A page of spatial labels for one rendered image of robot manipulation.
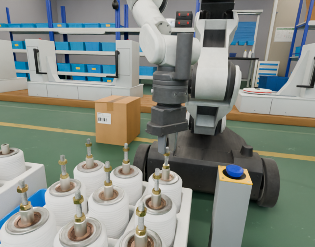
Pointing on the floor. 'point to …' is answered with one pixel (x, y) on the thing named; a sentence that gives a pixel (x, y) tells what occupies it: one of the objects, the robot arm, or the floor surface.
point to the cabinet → (264, 70)
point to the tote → (272, 82)
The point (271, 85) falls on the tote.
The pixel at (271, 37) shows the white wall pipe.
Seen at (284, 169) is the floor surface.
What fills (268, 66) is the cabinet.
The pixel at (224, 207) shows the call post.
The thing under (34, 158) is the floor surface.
